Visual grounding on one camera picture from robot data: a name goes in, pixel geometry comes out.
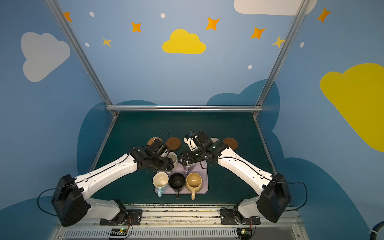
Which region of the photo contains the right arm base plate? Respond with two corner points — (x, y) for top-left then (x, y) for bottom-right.
(220, 208), (261, 225)

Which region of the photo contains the left green circuit board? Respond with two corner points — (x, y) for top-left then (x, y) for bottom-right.
(109, 228), (129, 239)

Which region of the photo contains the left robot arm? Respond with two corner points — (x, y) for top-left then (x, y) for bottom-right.
(51, 147), (174, 227)

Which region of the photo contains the black mug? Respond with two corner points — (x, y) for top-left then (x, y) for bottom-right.
(169, 173), (186, 199)

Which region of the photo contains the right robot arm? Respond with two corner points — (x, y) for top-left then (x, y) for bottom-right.
(179, 138), (291, 224)

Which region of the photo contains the tan yellow mug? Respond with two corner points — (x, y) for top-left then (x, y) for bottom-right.
(186, 173), (203, 200)

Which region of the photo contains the woven cork coaster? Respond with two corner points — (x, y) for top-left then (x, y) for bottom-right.
(147, 137), (163, 146)

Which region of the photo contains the aluminium frame post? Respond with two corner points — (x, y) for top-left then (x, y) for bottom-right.
(253, 0), (311, 120)
(45, 0), (113, 107)

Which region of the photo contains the right green circuit board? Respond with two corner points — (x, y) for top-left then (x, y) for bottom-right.
(236, 228), (252, 240)

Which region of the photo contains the green circuit board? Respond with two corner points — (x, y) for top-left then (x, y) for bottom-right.
(236, 228), (252, 240)
(109, 228), (129, 239)

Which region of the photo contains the rear aluminium crossbar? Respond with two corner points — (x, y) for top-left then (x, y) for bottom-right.
(106, 105), (263, 112)

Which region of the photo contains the aluminium front rail frame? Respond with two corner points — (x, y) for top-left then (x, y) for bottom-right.
(50, 204), (309, 240)

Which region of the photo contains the brown wooden saucer coaster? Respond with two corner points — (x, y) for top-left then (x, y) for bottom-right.
(223, 138), (239, 151)

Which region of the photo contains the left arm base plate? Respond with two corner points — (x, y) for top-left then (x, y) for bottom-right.
(100, 210), (143, 226)

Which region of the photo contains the white mug lilac handle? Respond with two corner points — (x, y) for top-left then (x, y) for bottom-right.
(184, 163), (194, 176)

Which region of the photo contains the right aluminium frame post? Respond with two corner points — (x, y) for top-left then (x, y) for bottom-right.
(253, 0), (311, 120)

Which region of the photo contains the dark brown wooden coaster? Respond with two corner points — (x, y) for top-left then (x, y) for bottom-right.
(166, 137), (181, 151)

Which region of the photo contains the left aluminium frame post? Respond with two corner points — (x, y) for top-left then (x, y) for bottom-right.
(45, 0), (113, 107)

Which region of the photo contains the lilac plastic tray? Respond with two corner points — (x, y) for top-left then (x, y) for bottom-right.
(153, 161), (209, 200)

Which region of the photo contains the cream mug white handle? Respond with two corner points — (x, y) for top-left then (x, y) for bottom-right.
(168, 152), (178, 169)

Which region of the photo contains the cream mug blue handle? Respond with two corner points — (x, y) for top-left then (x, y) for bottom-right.
(153, 172), (170, 197)

